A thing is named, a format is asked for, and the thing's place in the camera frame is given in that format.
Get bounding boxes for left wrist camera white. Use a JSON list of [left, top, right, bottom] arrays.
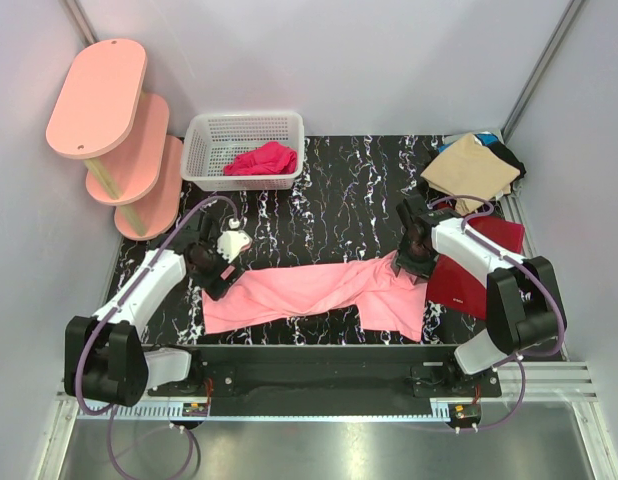
[[216, 218, 252, 264]]

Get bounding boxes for corner aluminium post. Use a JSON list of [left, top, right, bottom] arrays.
[[501, 0, 588, 142], [59, 0, 98, 47]]

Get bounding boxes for right corner aluminium post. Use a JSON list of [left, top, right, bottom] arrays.
[[501, 0, 588, 142]]

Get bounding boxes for purple cable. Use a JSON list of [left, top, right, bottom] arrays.
[[428, 194, 565, 434], [76, 194, 240, 479]]

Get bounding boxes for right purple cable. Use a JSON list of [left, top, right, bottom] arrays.
[[428, 194, 565, 434]]

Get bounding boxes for blue folded garment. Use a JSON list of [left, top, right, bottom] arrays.
[[437, 131, 501, 153]]

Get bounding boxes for magenta t shirt in basket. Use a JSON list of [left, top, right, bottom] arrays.
[[223, 142, 298, 176]]

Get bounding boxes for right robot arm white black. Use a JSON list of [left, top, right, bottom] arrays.
[[393, 195, 567, 397]]

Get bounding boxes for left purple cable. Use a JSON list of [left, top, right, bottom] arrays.
[[76, 194, 240, 479]]

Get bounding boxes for left corner aluminium post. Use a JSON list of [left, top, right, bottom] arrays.
[[59, 0, 98, 47]]

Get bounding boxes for black folded garment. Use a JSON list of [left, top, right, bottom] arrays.
[[488, 142, 527, 191]]

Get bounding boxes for pink three tier shelf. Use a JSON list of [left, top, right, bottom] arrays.
[[46, 38, 183, 241]]

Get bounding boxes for beige folded t shirt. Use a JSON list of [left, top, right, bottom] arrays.
[[421, 134, 521, 216]]

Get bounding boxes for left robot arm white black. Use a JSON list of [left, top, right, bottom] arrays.
[[63, 215, 252, 415]]

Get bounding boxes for aluminium frame rail front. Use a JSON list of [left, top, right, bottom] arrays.
[[58, 359, 598, 426]]

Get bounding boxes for red plastic folding board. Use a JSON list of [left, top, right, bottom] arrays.
[[426, 216, 525, 320]]

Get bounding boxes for white plastic laundry basket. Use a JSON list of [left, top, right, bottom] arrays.
[[180, 110, 305, 192]]

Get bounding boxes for light pink t shirt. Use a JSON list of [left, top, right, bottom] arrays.
[[202, 252, 427, 342]]

